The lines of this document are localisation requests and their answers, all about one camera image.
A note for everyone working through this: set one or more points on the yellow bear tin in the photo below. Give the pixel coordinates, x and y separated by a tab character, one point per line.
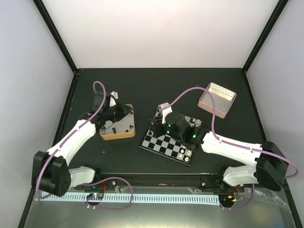
124	128

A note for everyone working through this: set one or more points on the black corner frame post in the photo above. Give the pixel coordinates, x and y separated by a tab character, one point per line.
55	33

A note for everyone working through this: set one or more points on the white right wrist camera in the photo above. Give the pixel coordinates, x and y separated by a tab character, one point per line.
164	109

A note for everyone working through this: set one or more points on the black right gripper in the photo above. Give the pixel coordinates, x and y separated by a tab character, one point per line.
156	128

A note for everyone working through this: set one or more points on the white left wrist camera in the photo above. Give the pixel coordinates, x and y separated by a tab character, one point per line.
113	98

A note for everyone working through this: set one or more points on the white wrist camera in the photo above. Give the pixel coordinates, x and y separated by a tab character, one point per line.
113	98
164	109

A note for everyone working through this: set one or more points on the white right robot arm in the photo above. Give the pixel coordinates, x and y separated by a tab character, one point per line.
263	164

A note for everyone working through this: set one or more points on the black white chessboard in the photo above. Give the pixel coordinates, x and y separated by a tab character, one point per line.
167	147

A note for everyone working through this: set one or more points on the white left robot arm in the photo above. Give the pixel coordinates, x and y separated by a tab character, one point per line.
51	173

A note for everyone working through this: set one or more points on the pink patterned tray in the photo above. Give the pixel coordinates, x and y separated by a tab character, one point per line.
223	99

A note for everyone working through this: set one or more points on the light blue slotted rail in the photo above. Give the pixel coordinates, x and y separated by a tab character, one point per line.
134	198

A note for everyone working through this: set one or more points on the black right frame post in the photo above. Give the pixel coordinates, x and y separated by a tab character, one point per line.
280	6

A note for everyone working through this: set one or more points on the black front mounting rail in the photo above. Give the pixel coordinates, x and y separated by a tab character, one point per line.
204	182

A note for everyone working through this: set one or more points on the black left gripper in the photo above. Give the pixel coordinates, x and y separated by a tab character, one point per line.
123	111

